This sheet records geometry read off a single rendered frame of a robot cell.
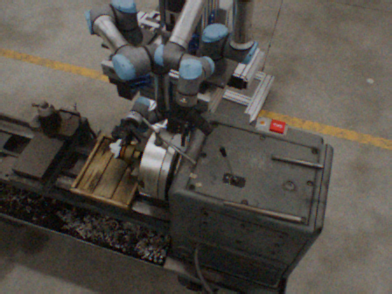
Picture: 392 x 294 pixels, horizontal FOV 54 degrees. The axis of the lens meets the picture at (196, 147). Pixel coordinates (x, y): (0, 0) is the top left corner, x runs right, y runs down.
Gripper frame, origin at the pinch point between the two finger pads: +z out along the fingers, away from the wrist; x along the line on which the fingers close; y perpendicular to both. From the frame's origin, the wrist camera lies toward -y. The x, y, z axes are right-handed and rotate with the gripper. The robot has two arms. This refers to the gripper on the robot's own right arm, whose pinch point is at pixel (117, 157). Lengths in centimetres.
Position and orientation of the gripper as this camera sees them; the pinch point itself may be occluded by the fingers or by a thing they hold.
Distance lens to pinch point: 176.4
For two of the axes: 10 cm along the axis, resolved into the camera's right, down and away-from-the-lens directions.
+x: 0.2, -5.8, -8.2
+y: -9.5, -2.8, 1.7
